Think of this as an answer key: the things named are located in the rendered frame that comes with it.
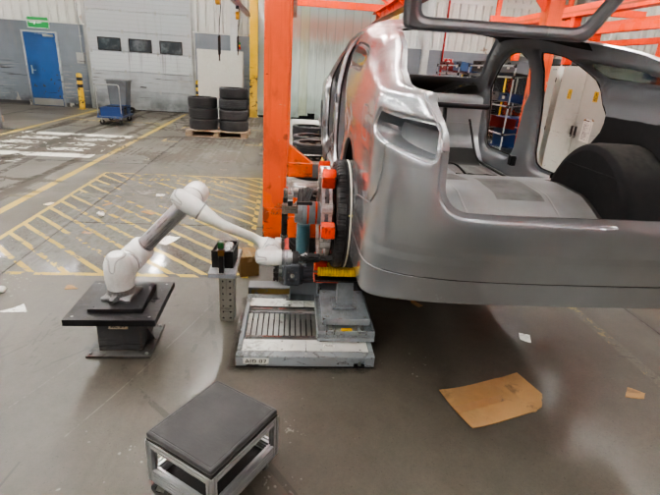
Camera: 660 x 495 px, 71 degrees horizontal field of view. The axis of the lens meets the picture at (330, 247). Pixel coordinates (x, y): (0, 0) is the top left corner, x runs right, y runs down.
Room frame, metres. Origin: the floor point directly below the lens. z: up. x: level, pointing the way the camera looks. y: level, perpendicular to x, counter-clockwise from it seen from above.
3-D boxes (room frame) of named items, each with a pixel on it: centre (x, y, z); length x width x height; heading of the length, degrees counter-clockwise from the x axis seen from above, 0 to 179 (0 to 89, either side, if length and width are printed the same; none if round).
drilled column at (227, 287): (2.83, 0.69, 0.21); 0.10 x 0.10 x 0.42; 5
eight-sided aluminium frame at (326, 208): (2.71, 0.05, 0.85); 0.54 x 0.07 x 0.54; 5
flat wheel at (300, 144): (7.75, 0.40, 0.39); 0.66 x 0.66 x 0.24
